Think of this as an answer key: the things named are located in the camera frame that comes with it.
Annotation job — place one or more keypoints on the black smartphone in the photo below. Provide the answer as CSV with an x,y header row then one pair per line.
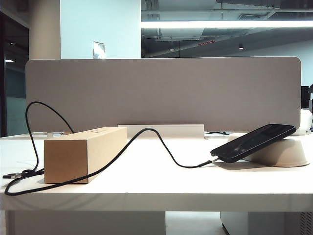
x,y
252,143

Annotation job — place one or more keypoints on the grey fabric desk divider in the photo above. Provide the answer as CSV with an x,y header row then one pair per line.
x,y
166,95

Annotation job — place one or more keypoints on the long brown cardboard box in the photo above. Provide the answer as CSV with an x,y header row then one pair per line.
x,y
68,159

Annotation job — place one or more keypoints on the long ceiling light strip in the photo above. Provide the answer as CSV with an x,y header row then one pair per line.
x,y
220,23

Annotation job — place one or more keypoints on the white desk leg panel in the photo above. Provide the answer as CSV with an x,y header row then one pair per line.
x,y
85,224

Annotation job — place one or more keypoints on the beige pulp tray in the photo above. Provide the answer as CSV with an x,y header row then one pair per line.
x,y
283,154

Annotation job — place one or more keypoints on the black monitor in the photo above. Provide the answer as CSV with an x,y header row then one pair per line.
x,y
305,96

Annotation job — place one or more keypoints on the white rounded appliance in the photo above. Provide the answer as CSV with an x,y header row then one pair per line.
x,y
306,121

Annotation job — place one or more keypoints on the white cabinet under desk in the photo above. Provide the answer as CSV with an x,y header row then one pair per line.
x,y
264,224

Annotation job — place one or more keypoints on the framed wall notice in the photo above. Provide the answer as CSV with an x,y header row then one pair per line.
x,y
98,50

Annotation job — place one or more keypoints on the aluminium divider base rail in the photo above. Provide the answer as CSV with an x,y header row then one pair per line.
x,y
46,133

